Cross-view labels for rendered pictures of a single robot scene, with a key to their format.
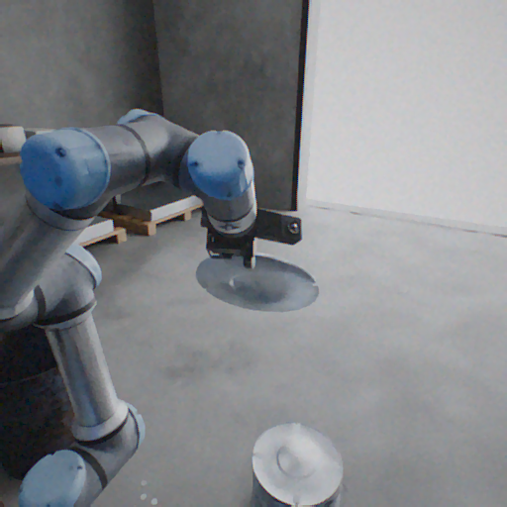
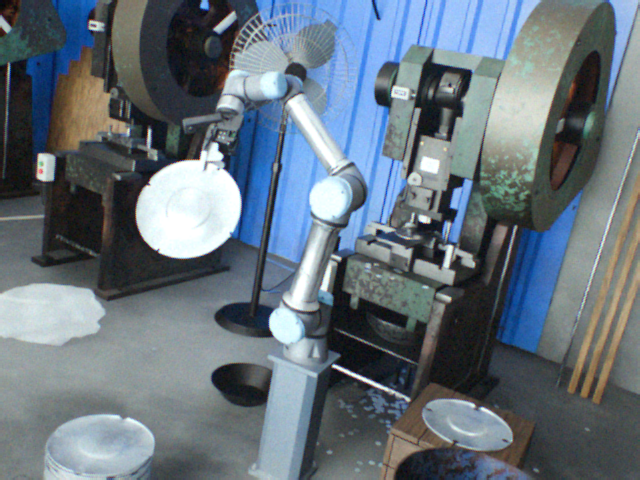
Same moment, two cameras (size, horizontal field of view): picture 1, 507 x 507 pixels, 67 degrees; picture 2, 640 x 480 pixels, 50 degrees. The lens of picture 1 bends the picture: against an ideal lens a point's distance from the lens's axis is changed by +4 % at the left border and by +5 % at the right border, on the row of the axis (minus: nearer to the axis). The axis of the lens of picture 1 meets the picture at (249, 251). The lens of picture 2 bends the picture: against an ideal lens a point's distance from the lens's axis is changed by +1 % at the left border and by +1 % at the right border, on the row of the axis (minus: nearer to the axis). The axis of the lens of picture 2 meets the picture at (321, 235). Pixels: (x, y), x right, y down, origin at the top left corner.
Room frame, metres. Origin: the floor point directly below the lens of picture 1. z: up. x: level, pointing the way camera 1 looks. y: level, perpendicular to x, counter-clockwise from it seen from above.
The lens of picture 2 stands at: (2.58, 0.30, 1.45)
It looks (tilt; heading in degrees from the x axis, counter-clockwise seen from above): 16 degrees down; 178
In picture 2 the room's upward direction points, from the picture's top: 10 degrees clockwise
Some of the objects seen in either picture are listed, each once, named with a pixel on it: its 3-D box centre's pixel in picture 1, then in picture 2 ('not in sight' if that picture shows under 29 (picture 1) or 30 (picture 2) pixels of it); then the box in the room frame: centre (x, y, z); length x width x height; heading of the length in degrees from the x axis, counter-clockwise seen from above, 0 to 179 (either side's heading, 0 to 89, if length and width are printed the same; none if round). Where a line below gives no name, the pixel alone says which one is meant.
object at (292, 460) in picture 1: (296, 459); (102, 443); (0.87, -0.15, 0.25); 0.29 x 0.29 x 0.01
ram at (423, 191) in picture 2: not in sight; (432, 171); (-0.11, 0.77, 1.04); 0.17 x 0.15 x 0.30; 148
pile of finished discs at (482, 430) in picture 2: not in sight; (466, 423); (0.60, 0.94, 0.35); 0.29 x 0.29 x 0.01
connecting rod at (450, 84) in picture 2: not in sight; (450, 112); (-0.14, 0.79, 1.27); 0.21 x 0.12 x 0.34; 148
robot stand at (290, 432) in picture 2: not in sight; (294, 413); (0.50, 0.38, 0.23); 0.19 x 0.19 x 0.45; 65
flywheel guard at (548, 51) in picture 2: not in sight; (546, 115); (-0.05, 1.14, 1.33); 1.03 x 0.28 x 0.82; 148
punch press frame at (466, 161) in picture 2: not in sight; (439, 215); (-0.26, 0.87, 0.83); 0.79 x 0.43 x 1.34; 148
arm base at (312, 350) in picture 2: not in sight; (307, 341); (0.50, 0.38, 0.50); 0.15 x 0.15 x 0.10
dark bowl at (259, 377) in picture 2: not in sight; (246, 387); (0.04, 0.19, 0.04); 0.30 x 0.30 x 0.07
